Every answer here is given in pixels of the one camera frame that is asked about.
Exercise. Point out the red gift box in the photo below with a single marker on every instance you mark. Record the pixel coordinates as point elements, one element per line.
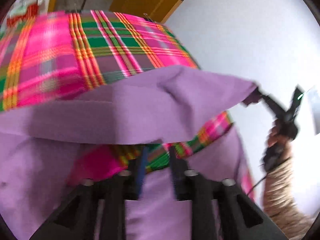
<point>22,13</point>

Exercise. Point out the person's right forearm sleeve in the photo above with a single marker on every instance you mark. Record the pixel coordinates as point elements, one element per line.
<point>279,204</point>

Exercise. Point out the black binder clip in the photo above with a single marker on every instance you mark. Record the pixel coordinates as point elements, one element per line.
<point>148,18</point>

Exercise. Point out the pink plaid tablecloth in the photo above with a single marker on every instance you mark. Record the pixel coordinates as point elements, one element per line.
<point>60,56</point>

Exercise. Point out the person's right hand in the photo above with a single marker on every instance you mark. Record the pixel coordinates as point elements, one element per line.
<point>285,142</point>

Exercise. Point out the purple fleece garment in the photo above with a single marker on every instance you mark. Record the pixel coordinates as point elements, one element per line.
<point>39,145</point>

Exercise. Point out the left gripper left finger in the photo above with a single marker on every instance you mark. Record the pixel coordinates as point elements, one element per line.
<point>126,185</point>

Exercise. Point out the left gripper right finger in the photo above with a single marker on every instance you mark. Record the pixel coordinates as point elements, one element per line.
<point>190,185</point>

